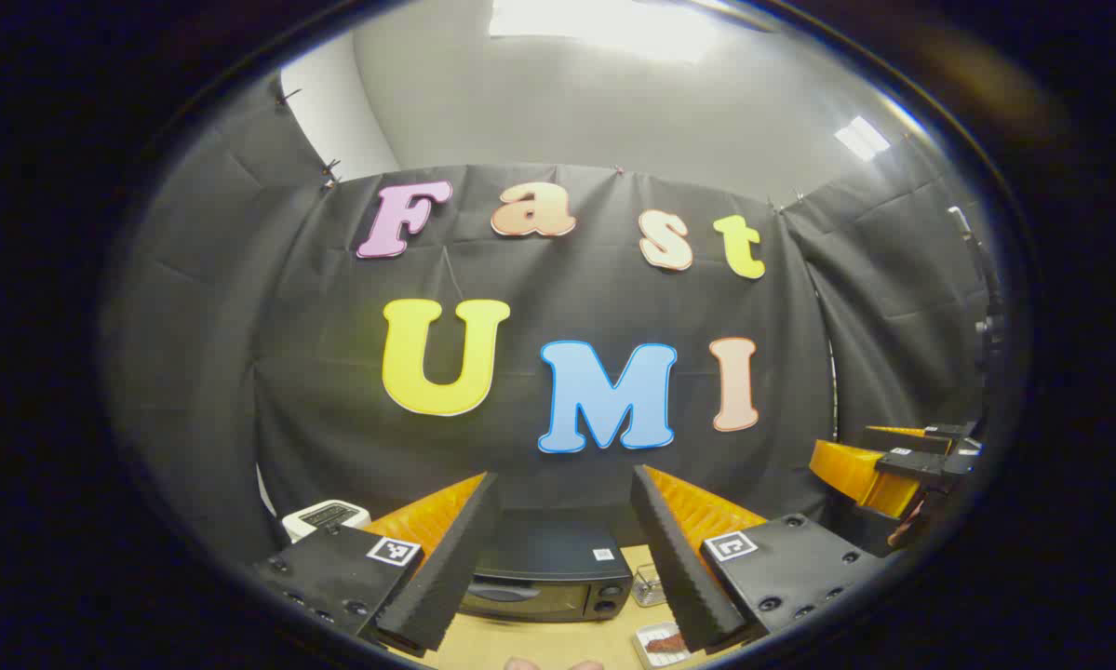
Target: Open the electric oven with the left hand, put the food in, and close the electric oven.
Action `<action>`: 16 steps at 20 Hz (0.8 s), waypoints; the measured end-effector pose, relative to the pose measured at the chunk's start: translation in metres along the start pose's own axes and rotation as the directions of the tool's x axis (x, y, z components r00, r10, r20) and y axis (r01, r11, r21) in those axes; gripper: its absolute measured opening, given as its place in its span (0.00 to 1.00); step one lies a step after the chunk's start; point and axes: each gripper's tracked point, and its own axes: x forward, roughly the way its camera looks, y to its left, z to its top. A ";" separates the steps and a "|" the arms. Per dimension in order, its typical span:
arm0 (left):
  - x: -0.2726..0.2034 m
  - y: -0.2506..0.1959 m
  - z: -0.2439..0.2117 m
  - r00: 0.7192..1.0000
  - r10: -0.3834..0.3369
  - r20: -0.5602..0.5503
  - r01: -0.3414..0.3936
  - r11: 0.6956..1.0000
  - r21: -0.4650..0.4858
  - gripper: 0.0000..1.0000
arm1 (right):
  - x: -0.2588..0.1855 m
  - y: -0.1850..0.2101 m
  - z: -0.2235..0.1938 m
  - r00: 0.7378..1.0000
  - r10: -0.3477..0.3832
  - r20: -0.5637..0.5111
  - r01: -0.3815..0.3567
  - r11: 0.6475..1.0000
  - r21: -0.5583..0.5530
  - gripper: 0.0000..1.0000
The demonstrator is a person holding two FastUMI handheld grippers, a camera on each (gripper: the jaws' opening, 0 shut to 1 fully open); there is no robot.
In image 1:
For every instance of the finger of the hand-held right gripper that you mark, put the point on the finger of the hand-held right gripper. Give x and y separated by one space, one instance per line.
911 439
855 470

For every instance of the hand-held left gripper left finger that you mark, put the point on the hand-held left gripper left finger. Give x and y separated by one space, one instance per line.
446 568

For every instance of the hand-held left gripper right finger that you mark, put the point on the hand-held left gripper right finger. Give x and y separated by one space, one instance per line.
674 558

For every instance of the red meat piece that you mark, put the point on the red meat piece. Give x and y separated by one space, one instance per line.
662 642

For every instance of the black electric oven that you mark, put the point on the black electric oven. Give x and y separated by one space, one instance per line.
558 568

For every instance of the white rectangular tray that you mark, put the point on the white rectangular tray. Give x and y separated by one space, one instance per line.
651 654

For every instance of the white toaster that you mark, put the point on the white toaster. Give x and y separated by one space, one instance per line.
320 516

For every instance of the small ceiling light panel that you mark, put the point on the small ceiling light panel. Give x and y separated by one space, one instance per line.
862 138

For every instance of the black backdrop cloth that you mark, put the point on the black backdrop cloth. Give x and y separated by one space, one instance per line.
334 279

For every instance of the large ceiling light panel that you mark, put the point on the large ceiling light panel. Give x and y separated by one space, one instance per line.
604 23

